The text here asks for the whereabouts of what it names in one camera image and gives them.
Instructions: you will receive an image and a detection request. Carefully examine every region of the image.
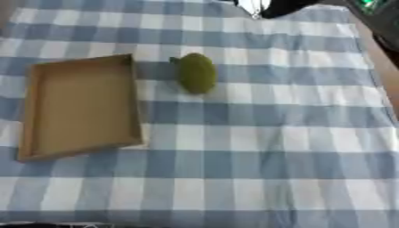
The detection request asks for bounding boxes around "tan cardboard box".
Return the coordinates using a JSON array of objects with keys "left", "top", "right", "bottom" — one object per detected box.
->
[{"left": 15, "top": 53, "right": 145, "bottom": 163}]

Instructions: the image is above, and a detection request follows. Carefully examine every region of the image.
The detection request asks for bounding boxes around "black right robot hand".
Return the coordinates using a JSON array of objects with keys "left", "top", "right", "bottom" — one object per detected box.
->
[{"left": 232, "top": 0, "right": 326, "bottom": 20}]

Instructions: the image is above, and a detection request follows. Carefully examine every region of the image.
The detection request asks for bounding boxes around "green toy fruit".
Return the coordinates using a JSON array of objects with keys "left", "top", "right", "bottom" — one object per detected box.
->
[{"left": 168, "top": 52, "right": 218, "bottom": 95}]

